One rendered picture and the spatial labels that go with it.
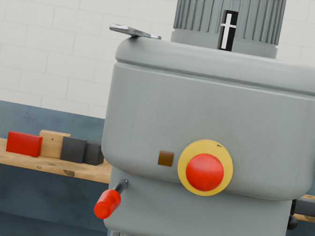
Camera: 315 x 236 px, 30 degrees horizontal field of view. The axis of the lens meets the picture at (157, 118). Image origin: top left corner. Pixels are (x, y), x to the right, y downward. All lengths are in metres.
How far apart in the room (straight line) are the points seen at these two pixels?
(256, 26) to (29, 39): 4.38
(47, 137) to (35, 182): 0.73
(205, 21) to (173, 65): 0.39
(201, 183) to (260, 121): 0.10
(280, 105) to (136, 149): 0.17
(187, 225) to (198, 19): 0.40
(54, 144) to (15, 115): 0.71
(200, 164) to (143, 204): 0.18
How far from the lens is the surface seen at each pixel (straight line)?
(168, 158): 0.66
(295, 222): 0.92
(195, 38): 1.03
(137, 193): 0.77
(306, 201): 1.20
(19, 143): 4.79
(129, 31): 0.62
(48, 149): 4.81
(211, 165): 0.61
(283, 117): 0.66
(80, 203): 5.36
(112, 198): 0.66
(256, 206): 0.77
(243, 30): 1.03
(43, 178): 5.39
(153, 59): 0.65
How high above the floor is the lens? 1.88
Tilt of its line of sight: 7 degrees down
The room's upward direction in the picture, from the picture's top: 10 degrees clockwise
